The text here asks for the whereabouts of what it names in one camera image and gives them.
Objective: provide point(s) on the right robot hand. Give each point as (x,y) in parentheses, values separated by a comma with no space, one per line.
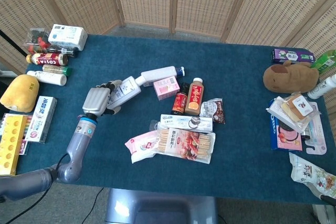
(328,200)

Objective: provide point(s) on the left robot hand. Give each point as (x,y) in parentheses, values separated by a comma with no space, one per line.
(96,100)

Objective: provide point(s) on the white bottle with blue print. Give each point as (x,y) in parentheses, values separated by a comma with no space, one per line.
(126,91)

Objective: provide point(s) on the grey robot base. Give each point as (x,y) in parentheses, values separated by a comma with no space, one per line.
(160,207)

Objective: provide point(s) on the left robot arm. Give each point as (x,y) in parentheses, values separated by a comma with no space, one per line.
(76,150)

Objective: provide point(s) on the green cap jar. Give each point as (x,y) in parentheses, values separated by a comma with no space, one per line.
(57,69)

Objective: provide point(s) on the white cylindrical tube bottle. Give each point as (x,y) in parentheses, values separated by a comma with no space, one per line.
(47,77)

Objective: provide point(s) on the dark bottle with black cap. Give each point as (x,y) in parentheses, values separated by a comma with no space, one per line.
(64,51)

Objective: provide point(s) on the red Costa coffee bottle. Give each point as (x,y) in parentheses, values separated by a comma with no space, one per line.
(47,59)

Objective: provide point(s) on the white bottle with blue cap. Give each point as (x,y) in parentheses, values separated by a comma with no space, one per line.
(160,74)

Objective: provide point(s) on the dark sauce bottle red label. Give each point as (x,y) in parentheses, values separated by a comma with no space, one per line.
(179,100)

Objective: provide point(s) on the brown drink bottle white cap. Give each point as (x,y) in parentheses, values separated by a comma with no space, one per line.
(194,98)

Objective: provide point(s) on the white bottle with grey print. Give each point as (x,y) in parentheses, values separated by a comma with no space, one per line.
(321,87)

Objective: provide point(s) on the green drink bottle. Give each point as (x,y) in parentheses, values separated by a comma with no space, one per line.
(325,62)

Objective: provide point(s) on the white snack bag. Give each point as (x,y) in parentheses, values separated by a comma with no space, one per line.
(312,175)

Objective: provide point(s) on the white and pink toothpaste box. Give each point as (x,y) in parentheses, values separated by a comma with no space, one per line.
(43,113)

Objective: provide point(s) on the small clear spout pouch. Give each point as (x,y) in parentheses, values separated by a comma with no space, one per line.
(155,125)

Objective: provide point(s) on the pink and white wipes pouch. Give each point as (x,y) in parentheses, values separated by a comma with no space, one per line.
(141,146)

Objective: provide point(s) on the pink cardboard box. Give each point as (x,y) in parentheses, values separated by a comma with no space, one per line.
(166,87)

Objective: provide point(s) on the white tissue pack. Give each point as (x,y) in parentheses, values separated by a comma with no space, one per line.
(67,36)

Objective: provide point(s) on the blue Oreo box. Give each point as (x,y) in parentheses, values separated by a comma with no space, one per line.
(284,137)

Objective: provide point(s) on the yellow plush toy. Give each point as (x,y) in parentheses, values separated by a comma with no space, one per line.
(19,93)

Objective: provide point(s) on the white toothpaste box blue print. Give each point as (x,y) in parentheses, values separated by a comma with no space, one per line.
(178,123)

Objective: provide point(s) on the clear box with red items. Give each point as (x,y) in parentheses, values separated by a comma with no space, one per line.
(36,40)

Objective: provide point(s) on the pink crayon pack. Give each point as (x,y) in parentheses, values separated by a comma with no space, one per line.
(25,146)

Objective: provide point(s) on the yellow box with holes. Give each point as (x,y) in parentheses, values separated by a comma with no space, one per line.
(11,145)

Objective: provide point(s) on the wrapped sandwich cake pack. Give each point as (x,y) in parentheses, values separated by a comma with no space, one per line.
(298,106)

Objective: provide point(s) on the bamboo skewers packet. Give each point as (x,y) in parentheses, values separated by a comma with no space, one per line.
(189,144)

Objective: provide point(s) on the white flat box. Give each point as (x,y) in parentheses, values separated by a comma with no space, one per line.
(275,108)

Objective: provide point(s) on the white and brown snack packet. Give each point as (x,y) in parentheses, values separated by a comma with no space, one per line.
(214,108)

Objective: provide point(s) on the brown capybara plush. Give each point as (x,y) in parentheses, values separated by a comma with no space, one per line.
(291,78)

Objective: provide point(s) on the purple toothpaste box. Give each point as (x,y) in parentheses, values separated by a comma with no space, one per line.
(291,56)

